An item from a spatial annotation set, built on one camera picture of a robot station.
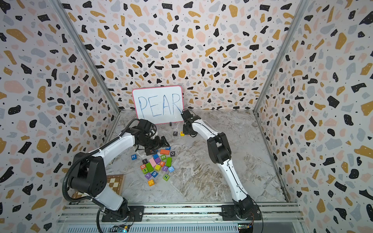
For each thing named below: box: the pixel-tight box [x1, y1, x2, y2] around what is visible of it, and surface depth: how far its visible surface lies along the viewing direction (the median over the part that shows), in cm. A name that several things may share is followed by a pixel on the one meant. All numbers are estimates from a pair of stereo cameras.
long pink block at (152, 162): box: [148, 157, 157, 168], surface depth 94 cm
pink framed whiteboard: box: [132, 85, 184, 125], surface depth 108 cm
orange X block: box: [147, 179, 155, 187], surface depth 85 cm
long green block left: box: [145, 162, 154, 173], surface depth 92 cm
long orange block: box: [159, 149, 170, 155], surface depth 99 cm
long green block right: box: [166, 157, 173, 167], surface depth 94 cm
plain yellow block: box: [154, 164, 162, 172], surface depth 90 cm
